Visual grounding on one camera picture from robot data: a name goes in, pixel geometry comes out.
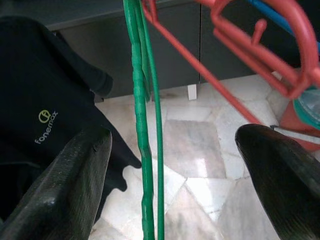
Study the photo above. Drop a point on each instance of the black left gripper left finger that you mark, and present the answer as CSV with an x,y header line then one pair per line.
x,y
57,195

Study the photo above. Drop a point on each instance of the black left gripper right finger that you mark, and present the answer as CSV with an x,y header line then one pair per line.
x,y
285,190

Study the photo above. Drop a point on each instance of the green plastic hanger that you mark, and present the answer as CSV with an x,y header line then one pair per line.
x,y
141,120

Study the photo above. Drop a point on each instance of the red plastic hanger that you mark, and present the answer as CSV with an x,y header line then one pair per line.
x,y
306,50

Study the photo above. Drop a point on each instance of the blue plastic hanger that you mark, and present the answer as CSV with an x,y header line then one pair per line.
x,y
270,12

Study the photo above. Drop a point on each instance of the orange bin teal bag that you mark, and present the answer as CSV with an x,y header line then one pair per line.
x,y
310,117

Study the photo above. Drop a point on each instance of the black foremax logo shirt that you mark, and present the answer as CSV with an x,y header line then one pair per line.
x,y
45,82

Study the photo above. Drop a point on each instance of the black television cabinet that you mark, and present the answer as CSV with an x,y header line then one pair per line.
x,y
175,50

